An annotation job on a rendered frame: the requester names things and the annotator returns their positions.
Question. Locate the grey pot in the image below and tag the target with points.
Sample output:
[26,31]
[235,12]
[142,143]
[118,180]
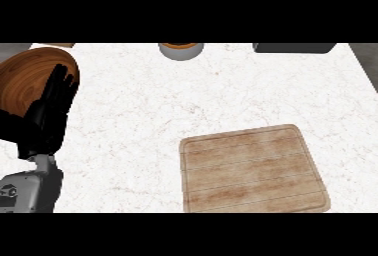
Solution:
[180,50]

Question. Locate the round brown wooden bowl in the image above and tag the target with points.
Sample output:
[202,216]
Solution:
[26,80]

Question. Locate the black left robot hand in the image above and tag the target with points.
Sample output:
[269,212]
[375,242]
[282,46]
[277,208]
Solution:
[49,110]

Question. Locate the pale wooden cutting board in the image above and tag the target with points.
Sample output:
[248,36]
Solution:
[252,170]

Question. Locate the dark grey appliance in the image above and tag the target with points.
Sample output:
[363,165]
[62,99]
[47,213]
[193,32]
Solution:
[294,47]

